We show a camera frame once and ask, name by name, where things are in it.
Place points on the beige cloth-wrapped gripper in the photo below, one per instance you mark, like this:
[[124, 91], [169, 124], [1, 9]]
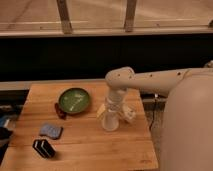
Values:
[[114, 105]]

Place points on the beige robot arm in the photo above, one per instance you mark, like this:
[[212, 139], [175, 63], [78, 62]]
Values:
[[187, 134]]

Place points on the black and white eraser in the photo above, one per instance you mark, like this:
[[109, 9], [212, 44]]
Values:
[[44, 148]]

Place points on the green bowl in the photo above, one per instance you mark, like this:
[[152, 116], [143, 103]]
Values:
[[74, 100]]

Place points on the dark red small object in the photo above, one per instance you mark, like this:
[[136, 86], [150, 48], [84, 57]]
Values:
[[60, 113]]

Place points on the blue sponge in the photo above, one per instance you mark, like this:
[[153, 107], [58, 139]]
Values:
[[51, 131]]

